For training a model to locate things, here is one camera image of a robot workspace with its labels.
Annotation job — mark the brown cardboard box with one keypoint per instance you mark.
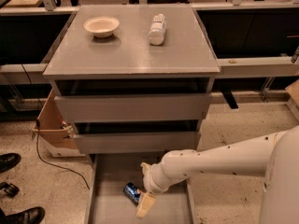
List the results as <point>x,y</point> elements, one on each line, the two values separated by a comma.
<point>56,134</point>

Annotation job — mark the grey metal rail frame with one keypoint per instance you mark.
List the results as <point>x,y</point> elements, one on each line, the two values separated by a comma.
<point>230,67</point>

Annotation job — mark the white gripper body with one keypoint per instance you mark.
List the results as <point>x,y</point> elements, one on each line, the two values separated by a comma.
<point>151,180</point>

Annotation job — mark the white plastic bottle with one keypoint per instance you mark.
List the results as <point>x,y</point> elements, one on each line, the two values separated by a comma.
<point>157,30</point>

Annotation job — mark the black caster wheel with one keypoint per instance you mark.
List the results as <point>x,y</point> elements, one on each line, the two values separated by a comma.
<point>10,189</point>

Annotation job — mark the black shoe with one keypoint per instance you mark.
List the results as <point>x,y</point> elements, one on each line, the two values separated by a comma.
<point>8,161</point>
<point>30,216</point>

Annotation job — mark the grey open bottom drawer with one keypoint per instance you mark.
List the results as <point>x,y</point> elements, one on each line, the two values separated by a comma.
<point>109,205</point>

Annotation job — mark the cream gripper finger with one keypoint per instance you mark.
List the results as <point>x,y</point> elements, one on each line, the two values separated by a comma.
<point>147,200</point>
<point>145,167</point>

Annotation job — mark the grey top drawer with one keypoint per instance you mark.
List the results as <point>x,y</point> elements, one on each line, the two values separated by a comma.
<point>123,108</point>

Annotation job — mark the black shoe lower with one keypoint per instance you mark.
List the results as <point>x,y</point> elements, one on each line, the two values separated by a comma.
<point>30,216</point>

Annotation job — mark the grey drawer cabinet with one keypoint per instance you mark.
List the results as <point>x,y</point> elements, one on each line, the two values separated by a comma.
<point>127,64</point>

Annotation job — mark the grey middle drawer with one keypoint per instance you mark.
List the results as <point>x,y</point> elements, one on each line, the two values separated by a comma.
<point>135,142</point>

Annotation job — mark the white paper bowl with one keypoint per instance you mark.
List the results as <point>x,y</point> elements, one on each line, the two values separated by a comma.
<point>101,27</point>

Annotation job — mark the blue pepsi can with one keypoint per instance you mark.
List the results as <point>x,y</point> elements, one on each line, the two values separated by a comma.
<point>133,193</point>

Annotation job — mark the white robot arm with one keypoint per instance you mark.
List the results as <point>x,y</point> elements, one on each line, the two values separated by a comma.
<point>274,156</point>

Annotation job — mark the black shoe upper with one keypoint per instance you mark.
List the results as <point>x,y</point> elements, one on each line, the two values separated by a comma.
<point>8,161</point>

